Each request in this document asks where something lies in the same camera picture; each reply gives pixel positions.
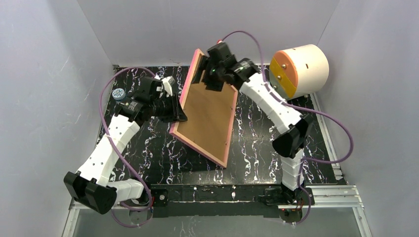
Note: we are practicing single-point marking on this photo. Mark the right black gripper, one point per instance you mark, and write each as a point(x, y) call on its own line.
point(210, 74)

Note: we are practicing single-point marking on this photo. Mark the blue lidded small jar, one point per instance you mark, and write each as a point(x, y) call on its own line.
point(118, 94)

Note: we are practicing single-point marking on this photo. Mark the pink wooden picture frame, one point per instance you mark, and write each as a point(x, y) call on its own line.
point(190, 75)

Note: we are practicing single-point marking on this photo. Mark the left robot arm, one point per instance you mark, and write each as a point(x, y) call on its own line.
point(90, 184)

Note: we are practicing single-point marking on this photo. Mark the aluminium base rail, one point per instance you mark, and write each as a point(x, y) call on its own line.
point(230, 211)

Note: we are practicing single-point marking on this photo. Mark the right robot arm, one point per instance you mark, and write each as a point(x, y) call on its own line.
point(293, 127)

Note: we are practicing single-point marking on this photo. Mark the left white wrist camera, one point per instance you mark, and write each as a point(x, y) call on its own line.
point(165, 89)

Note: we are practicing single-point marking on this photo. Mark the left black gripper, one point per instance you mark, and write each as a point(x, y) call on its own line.
point(173, 106)

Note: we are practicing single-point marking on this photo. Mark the white cylindrical drawer unit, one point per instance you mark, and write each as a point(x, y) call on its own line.
point(298, 71)

